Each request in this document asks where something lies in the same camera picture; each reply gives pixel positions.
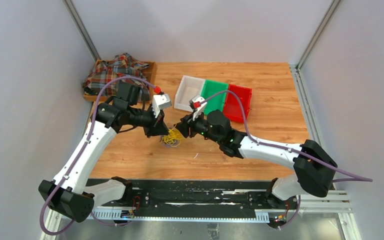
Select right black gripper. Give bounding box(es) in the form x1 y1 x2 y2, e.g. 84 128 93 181
174 109 222 145

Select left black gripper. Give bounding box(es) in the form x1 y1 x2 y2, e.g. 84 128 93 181
128 103 170 138

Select yellow wire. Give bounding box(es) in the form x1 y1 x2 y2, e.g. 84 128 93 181
160 127 185 148

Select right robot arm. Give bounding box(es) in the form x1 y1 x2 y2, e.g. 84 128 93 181
175 110 338 209

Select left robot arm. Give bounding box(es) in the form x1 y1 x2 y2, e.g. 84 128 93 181
38 81 172 223

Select white plastic bin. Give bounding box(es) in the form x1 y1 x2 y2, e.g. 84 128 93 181
174 75 206 112

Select green plastic bin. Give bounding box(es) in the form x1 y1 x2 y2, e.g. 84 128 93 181
197 79 229 116

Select red plastic bin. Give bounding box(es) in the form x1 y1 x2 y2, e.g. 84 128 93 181
222 84 252 124

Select wooden tray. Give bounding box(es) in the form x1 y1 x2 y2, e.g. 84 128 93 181
83 61 157 102

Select plaid cloth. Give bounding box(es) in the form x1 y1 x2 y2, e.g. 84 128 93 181
81 52 150 96

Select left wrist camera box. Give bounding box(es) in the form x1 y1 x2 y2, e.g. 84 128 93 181
151 93 172 119

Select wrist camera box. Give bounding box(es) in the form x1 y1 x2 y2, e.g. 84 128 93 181
189 94 207 121
151 93 172 119

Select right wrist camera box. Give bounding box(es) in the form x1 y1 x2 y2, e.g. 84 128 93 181
189 94 207 121

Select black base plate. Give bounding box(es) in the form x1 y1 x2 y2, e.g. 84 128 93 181
105 179 298 220

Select aluminium rail frame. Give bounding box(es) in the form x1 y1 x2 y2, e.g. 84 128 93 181
46 179 362 240

